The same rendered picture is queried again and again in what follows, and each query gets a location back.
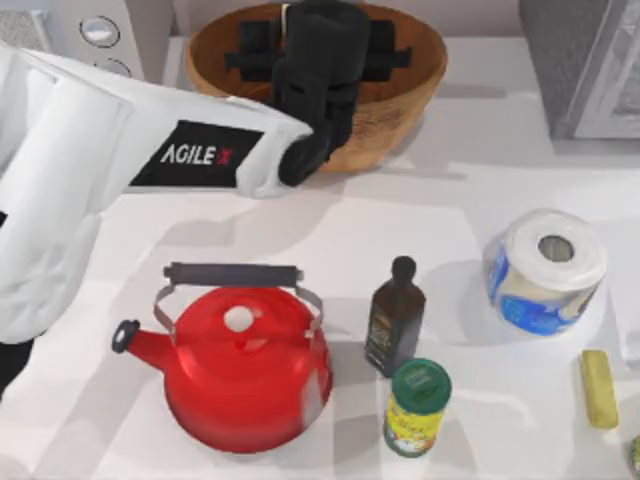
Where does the red kettle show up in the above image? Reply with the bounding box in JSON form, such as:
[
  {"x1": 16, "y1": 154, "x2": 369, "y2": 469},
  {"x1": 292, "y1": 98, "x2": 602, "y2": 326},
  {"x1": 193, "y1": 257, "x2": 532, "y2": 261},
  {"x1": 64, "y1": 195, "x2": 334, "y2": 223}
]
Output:
[{"x1": 110, "y1": 261, "x2": 334, "y2": 455}]

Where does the dark glass bottle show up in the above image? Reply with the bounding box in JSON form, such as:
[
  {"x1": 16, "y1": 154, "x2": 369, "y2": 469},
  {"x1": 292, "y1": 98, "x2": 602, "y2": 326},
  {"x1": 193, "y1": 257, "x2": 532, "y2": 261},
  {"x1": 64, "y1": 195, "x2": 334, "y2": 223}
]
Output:
[{"x1": 363, "y1": 255, "x2": 428, "y2": 379}]

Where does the green round object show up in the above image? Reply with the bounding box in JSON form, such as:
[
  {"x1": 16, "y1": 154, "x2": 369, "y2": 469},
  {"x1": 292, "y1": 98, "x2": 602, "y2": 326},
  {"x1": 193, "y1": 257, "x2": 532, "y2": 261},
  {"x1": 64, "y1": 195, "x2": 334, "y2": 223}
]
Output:
[{"x1": 626, "y1": 433, "x2": 640, "y2": 480}]

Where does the large round microwave knob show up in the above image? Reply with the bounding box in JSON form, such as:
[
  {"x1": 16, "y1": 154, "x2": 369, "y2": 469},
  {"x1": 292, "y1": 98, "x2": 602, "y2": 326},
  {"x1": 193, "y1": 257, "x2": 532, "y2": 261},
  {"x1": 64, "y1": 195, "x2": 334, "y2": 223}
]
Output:
[{"x1": 78, "y1": 15, "x2": 122, "y2": 49}]

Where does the small round microwave knob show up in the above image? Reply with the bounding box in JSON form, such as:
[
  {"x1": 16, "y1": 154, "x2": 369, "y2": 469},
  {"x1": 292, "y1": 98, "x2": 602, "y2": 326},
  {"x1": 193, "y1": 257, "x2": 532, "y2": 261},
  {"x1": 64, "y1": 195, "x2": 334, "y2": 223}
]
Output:
[{"x1": 94, "y1": 57, "x2": 134, "y2": 80}]

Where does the wooden bowl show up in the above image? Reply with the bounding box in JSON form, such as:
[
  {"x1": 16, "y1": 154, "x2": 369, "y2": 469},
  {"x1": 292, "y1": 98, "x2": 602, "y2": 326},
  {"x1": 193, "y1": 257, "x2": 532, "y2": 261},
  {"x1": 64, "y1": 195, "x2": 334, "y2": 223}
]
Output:
[{"x1": 184, "y1": 1, "x2": 449, "y2": 174}]

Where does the green-lidded seasoning jar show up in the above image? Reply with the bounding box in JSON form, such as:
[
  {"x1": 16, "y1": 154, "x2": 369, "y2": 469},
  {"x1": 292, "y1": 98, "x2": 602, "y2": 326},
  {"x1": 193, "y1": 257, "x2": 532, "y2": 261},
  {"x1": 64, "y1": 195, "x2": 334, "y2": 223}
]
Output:
[{"x1": 382, "y1": 358, "x2": 453, "y2": 459}]

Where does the yellow butter stick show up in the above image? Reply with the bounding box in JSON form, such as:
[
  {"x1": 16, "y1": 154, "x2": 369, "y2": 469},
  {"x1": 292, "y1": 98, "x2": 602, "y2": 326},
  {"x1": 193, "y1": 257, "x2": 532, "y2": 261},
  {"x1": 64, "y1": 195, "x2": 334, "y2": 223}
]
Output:
[{"x1": 579, "y1": 348, "x2": 621, "y2": 431}]

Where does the grey cabinet door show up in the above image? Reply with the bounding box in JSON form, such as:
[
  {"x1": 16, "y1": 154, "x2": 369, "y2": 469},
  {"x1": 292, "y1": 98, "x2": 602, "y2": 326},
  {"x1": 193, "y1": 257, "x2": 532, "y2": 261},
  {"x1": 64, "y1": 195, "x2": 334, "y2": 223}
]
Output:
[{"x1": 573, "y1": 0, "x2": 640, "y2": 140}]

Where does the pale microwave oven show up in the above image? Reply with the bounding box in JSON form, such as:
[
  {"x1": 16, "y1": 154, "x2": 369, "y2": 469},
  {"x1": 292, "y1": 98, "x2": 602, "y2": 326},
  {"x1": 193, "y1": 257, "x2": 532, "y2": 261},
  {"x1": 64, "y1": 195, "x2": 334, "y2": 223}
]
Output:
[{"x1": 0, "y1": 0, "x2": 177, "y2": 84}]

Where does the wrapped white paper roll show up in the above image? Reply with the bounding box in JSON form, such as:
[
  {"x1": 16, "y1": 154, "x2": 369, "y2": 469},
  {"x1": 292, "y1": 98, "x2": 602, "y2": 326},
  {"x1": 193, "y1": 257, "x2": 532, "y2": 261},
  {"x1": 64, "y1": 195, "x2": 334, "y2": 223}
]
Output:
[{"x1": 484, "y1": 208, "x2": 611, "y2": 336}]

